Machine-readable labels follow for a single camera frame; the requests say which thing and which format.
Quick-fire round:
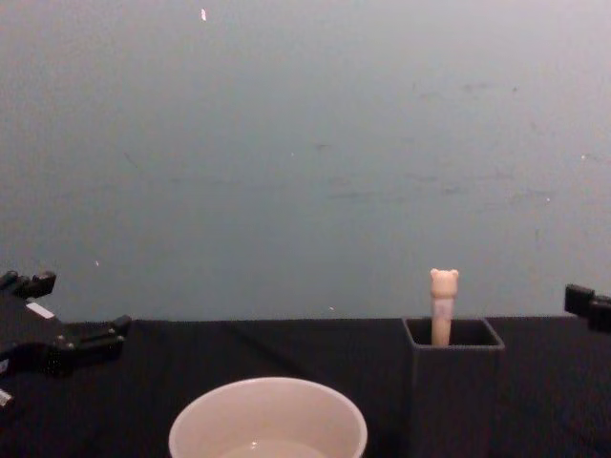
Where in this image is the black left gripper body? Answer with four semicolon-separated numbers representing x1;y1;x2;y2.
0;288;66;379

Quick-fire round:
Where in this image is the cream bear-topped pen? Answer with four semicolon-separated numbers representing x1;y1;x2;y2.
430;267;460;346

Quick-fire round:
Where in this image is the black square pen holder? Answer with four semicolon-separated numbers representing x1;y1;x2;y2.
401;316;507;458

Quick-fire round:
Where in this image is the white round cup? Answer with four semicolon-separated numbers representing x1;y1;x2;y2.
168;376;369;458

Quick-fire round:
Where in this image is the black table cloth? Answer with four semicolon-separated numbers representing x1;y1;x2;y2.
0;314;611;458

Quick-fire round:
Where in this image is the plain pale wall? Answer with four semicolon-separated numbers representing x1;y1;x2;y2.
0;0;611;322

